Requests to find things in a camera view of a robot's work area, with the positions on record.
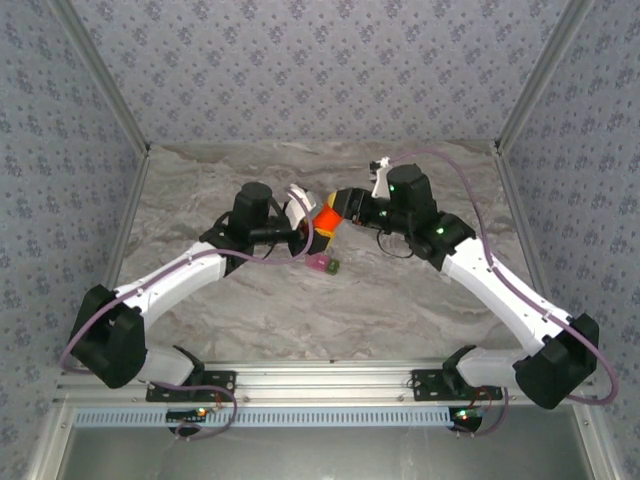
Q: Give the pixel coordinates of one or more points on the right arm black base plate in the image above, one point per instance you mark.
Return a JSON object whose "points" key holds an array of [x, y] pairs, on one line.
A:
{"points": [[427, 385]]}

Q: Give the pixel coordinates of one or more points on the small circuit board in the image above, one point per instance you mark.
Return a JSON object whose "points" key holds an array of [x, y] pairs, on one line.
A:
{"points": [[187, 414], [467, 414]]}

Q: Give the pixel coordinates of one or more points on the pink pill organizer box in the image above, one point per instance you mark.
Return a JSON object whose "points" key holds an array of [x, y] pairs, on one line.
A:
{"points": [[317, 262]]}

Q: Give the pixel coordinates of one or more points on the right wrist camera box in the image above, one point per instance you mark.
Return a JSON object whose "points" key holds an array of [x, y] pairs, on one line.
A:
{"points": [[382, 180]]}

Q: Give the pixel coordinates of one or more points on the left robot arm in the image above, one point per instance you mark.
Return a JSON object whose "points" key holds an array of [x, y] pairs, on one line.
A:
{"points": [[170, 280]]}

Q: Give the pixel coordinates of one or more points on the aluminium frame rail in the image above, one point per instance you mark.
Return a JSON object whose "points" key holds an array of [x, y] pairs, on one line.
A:
{"points": [[320, 382]]}

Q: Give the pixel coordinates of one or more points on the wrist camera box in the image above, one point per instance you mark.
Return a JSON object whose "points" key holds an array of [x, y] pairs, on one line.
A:
{"points": [[382, 180], [297, 205]]}

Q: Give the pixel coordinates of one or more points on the aluminium frame post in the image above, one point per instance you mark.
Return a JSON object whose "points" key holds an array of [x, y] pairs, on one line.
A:
{"points": [[541, 75], [107, 82]]}

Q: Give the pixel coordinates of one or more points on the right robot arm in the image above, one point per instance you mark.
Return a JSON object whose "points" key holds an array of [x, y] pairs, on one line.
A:
{"points": [[500, 295]]}

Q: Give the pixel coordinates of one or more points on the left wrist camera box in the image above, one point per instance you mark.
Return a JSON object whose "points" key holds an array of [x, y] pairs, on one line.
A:
{"points": [[297, 205]]}

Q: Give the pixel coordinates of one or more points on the orange pill bottle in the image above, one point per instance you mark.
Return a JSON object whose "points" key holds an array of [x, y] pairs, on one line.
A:
{"points": [[329, 220]]}

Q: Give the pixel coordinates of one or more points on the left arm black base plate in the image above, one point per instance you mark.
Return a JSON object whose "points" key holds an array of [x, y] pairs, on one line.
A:
{"points": [[220, 382]]}

